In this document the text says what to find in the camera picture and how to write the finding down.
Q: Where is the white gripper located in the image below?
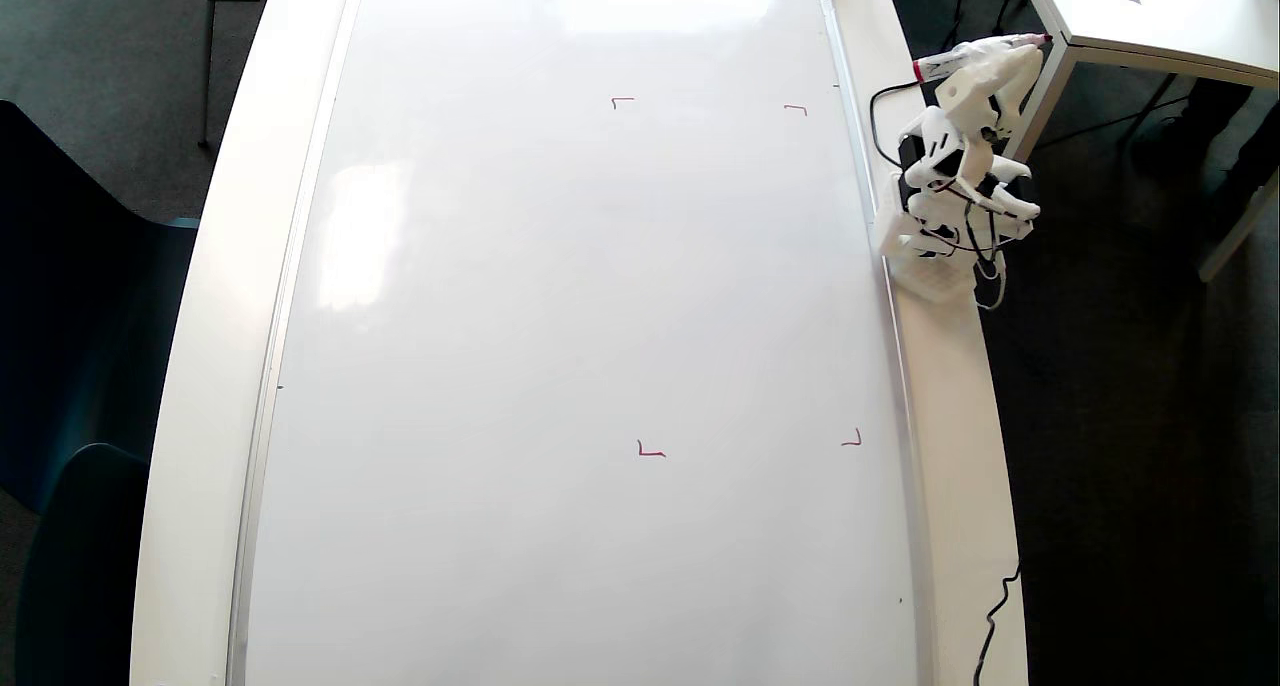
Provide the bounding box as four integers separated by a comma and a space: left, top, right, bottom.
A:
935, 42, 1043, 137

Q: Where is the white marker pen red end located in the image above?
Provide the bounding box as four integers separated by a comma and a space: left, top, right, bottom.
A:
912, 32, 1052, 83

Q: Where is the large white whiteboard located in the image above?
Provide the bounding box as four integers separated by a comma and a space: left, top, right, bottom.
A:
226, 0, 938, 686

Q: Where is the white side table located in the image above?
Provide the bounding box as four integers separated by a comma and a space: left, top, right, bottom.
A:
1003, 0, 1280, 284

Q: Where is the person leg in dark trousers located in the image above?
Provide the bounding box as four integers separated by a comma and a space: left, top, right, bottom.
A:
1130, 76, 1280, 232

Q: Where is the dark teal chair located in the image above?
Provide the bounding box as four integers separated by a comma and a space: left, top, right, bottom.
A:
0, 99, 201, 515
14, 443, 151, 686

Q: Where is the thin black cable under table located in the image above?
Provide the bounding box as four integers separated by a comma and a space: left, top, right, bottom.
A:
1033, 74, 1201, 153

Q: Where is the black camera cable on arm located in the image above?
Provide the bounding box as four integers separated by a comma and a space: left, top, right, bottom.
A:
868, 79, 923, 175

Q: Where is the white cable at base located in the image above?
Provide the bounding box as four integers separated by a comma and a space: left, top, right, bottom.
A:
972, 251, 1008, 312

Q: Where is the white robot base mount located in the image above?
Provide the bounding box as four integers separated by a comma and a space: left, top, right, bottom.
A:
880, 176, 979, 303

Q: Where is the black cable on table edge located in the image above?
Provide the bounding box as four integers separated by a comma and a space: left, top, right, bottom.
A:
973, 561, 1022, 686

